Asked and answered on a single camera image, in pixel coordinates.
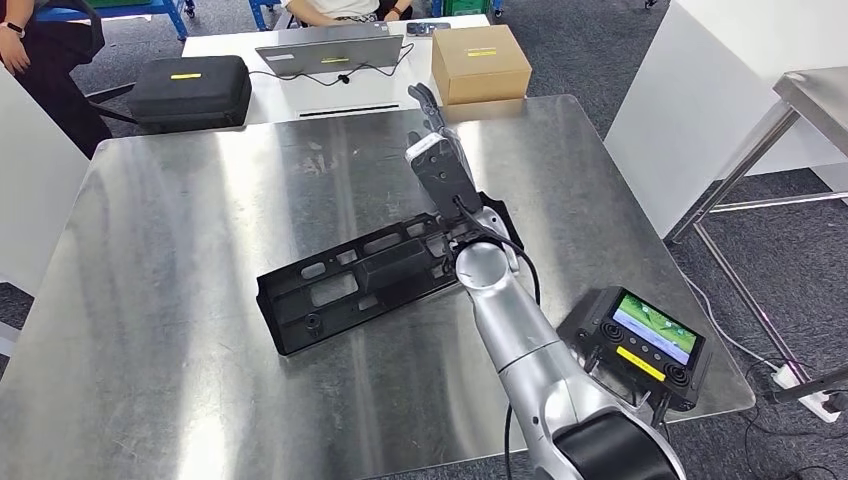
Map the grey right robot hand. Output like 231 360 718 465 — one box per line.
405 82 480 197

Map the black plastic plate frame part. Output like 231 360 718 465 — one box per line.
256 192 525 357

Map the stainless steel workbench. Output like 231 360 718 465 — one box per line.
0 94 757 480

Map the brown cardboard box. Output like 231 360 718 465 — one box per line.
431 24 533 107

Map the green crate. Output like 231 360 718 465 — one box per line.
442 0 495 18

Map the grey laptop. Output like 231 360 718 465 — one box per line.
254 23 405 77

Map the white desk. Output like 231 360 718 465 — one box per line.
180 14 492 127

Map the person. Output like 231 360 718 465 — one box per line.
0 0 114 160
283 0 415 28

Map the black carry case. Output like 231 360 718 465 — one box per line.
125 54 253 134

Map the blue metal cart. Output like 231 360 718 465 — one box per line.
36 0 197 42

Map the white partition panel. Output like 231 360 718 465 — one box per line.
602 0 848 240

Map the black controller with screen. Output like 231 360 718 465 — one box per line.
556 286 713 413

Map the stainless steel table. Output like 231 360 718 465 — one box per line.
665 66 848 405

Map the white table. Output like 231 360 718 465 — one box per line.
0 62 92 362

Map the white power strip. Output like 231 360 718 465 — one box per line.
771 364 843 425

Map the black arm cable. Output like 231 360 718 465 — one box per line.
452 195 543 480

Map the white floor cable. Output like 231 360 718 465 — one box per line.
682 274 783 372

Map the black floor cable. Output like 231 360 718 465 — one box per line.
741 357 848 480

